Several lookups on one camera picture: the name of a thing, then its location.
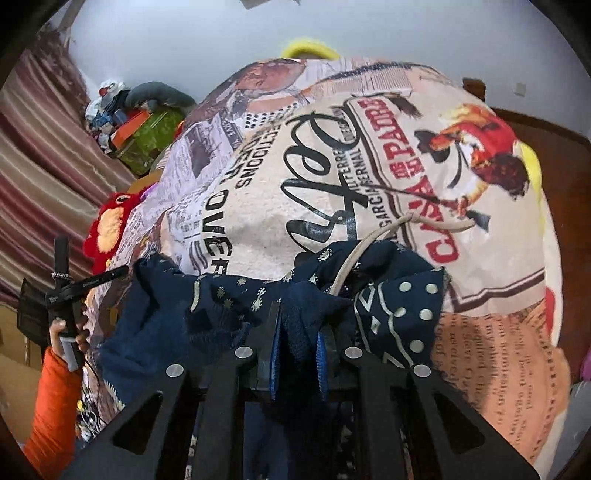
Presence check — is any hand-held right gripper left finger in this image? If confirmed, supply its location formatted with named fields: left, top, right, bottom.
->
left=60, top=300, right=282, bottom=480

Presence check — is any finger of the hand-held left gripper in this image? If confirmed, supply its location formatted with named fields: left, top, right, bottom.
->
left=87, top=264, right=131, bottom=292

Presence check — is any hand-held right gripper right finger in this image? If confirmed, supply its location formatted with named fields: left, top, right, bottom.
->
left=316, top=332, right=541, bottom=480

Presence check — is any navy patterned zip hoodie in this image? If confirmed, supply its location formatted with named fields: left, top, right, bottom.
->
left=95, top=210, right=476, bottom=480

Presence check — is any person's left forearm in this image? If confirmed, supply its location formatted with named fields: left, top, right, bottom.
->
left=22, top=346, right=86, bottom=480

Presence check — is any pile of clothes and bags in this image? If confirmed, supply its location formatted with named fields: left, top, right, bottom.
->
left=85, top=78, right=134, bottom=153

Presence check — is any person's left hand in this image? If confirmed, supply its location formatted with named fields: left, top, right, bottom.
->
left=48, top=316, right=92, bottom=358

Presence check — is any red plush toy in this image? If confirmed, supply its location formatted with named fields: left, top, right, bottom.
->
left=83, top=193, right=134, bottom=273

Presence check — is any striped brown curtain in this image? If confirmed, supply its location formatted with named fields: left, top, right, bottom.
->
left=0, top=28, right=139, bottom=301

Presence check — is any green patterned storage box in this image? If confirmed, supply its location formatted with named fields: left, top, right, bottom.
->
left=117, top=108, right=185, bottom=176

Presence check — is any orange box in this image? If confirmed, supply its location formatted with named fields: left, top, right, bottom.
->
left=111, top=111, right=151, bottom=144

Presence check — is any printed blanket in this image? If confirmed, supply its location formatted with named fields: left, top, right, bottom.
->
left=88, top=55, right=573, bottom=467

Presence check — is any grey neck pillow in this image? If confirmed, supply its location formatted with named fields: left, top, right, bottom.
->
left=126, top=80, right=197, bottom=109

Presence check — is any yellow plush toy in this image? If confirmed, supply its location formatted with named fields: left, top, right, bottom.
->
left=281, top=39, right=340, bottom=61

